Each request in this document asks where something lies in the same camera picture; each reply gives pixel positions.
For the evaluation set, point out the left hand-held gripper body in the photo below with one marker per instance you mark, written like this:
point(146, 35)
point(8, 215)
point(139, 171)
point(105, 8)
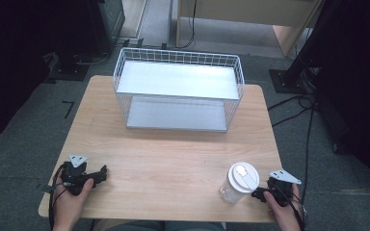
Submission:
point(74, 175)

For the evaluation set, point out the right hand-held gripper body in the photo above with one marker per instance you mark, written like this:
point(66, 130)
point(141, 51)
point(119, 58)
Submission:
point(282, 189)

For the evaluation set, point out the clear cup with white lid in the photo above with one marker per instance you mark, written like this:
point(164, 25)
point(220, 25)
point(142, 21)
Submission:
point(239, 183)

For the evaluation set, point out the person's right hand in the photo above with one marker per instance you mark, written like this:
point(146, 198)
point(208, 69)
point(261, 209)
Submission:
point(284, 215)

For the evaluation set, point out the person's left hand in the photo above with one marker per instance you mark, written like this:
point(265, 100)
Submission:
point(67, 205)

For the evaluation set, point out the dark curtain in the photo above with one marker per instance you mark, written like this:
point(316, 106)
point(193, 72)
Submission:
point(359, 80)

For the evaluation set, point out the dark cabinet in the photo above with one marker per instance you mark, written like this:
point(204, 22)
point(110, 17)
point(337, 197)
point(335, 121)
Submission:
point(109, 22)

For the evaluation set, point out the light wooden desk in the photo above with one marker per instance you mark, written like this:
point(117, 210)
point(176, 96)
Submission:
point(247, 12)

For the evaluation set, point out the black stand with base plate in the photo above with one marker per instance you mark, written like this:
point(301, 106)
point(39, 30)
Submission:
point(67, 69)
point(285, 82)

